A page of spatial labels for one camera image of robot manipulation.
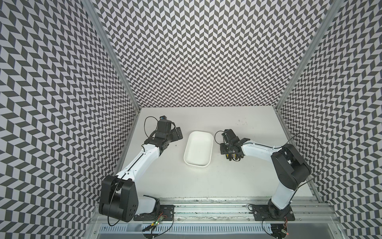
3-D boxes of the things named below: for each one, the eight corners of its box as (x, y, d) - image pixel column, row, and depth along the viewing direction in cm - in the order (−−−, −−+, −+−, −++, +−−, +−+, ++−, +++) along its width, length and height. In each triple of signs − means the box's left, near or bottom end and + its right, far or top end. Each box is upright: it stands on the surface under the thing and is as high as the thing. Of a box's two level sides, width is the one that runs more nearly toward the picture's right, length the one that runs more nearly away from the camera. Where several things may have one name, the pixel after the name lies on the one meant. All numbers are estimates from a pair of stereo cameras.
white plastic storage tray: (184, 169, 89) (183, 164, 83) (186, 137, 104) (185, 131, 98) (214, 169, 89) (215, 164, 83) (212, 137, 104) (212, 131, 98)
